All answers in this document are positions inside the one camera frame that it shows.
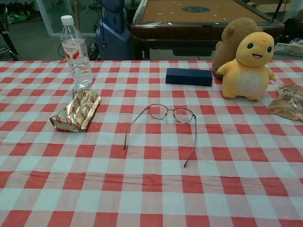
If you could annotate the blue plastic chair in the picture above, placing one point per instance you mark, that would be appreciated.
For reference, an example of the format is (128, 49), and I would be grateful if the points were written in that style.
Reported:
(113, 45)

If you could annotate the crumpled gold foil packet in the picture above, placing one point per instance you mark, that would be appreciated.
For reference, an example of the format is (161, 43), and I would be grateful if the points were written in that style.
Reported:
(78, 111)

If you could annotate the thin metal eyeglasses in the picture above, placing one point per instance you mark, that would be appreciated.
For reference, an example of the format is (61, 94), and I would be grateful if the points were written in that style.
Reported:
(170, 110)

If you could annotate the black metal cart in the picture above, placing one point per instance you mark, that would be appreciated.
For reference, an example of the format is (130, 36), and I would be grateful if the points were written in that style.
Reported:
(8, 45)

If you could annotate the red white checkered tablecloth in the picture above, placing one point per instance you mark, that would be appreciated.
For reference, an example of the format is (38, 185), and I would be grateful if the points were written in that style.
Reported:
(151, 189)

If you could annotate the brown mahjong table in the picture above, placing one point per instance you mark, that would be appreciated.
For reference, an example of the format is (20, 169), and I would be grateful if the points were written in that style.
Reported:
(189, 30)

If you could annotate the clear packaged bread bag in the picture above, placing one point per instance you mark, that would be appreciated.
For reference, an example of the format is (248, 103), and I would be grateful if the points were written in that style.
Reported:
(288, 101)

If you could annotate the white plastic basket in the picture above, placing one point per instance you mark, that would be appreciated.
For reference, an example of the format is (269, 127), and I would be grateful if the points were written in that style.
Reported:
(287, 48)

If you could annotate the brown plush toy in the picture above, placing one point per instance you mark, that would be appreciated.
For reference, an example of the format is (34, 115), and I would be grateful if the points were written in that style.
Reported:
(233, 30)

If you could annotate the yellow plush toy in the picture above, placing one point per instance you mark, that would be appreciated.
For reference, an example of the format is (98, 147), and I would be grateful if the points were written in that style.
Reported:
(248, 78)

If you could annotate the clear plastic water bottle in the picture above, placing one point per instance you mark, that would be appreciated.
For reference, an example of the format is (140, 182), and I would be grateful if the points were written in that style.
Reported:
(79, 68)

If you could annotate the dark blue glasses case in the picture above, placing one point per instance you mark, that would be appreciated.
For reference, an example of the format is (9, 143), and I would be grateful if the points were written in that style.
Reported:
(188, 76)

